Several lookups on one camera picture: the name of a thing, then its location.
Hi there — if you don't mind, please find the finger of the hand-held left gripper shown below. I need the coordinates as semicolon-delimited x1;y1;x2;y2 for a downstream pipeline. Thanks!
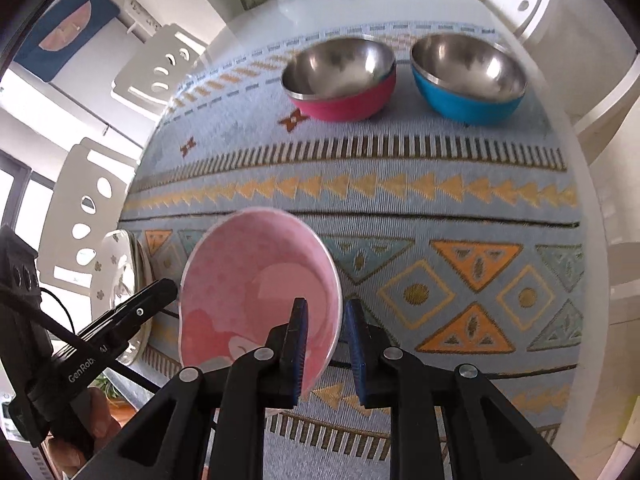
75;278;179;348

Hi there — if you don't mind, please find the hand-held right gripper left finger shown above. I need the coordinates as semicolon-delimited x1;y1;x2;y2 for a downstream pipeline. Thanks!
117;298;308;480

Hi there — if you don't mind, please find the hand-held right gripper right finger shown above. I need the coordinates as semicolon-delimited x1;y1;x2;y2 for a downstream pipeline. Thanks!
345;299;576;480

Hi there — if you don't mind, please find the small octagonal floral plate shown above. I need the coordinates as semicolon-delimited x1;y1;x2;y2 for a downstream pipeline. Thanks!
96;229;146;366

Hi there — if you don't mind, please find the pink ceramic bowl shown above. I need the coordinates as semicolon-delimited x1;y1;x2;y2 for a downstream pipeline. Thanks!
178;206;343;395

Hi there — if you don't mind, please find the pink steel bowl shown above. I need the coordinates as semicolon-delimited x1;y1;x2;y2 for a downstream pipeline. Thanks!
281;37;398;122

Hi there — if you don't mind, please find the blue steel bowl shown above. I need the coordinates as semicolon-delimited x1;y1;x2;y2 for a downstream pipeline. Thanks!
410;33;528;127

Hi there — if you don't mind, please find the person's left hand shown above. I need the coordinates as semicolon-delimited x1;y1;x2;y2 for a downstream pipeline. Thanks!
50;390;121;480

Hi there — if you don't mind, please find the green potted plant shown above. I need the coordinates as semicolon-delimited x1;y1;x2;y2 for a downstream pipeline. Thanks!
92;375;121;403

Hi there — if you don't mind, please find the dark framed window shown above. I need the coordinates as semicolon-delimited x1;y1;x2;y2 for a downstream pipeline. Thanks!
0;150;56;241

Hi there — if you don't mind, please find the patterned table mat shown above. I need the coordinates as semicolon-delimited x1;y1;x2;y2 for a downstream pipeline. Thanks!
117;22;586;480

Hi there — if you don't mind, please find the white refrigerator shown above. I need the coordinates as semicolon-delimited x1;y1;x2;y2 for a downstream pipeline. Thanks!
0;60;166;171

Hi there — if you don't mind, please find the white shelf rack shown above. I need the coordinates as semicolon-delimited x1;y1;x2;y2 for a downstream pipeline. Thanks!
122;0;163;36

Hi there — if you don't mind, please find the blue cloth cover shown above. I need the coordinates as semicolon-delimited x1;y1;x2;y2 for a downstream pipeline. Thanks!
12;0;121;83

